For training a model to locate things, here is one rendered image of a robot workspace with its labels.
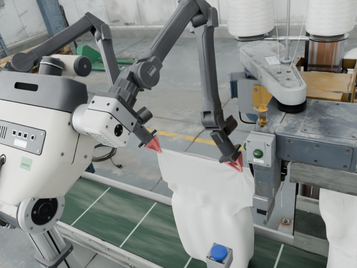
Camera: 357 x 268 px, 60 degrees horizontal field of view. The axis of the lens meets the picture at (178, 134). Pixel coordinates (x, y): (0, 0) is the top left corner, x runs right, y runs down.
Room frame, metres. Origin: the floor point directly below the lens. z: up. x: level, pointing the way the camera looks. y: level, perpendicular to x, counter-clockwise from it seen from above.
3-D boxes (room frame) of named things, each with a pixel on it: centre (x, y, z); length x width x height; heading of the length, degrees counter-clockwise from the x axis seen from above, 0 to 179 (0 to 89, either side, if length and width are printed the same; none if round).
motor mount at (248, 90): (1.15, -0.41, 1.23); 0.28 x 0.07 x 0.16; 54
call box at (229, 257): (0.74, -0.07, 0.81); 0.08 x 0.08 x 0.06; 54
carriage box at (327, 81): (1.09, -0.58, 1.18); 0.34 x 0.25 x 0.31; 144
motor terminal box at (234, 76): (1.27, -0.30, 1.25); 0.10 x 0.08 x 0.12; 169
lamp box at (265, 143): (0.74, -0.23, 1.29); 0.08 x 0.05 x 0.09; 54
